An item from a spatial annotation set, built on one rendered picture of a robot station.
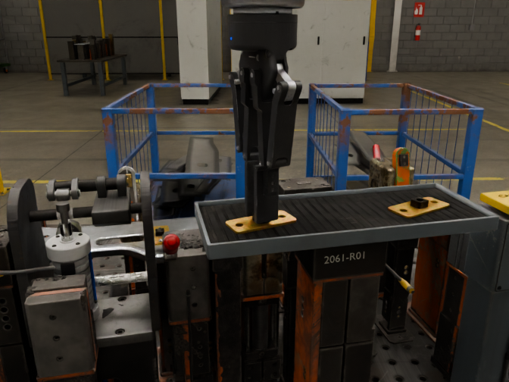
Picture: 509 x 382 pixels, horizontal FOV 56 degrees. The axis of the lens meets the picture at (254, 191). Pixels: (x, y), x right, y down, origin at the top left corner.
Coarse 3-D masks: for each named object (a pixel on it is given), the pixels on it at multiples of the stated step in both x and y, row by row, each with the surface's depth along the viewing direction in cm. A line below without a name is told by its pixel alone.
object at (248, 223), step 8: (280, 216) 61; (288, 216) 60; (232, 224) 58; (240, 224) 58; (248, 224) 58; (256, 224) 58; (264, 224) 58; (272, 224) 58; (280, 224) 58; (240, 232) 56; (248, 232) 56
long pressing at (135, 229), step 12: (48, 228) 98; (84, 228) 97; (96, 228) 97; (108, 228) 97; (120, 228) 97; (132, 228) 97; (180, 228) 97; (192, 228) 97; (96, 240) 92; (96, 252) 87; (108, 252) 88; (120, 252) 88; (132, 252) 87; (144, 252) 86; (156, 252) 86
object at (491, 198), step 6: (492, 192) 70; (498, 192) 70; (504, 192) 70; (480, 198) 70; (486, 198) 68; (492, 198) 68; (498, 198) 67; (504, 198) 67; (492, 204) 67; (498, 204) 66; (504, 204) 65; (504, 210) 65
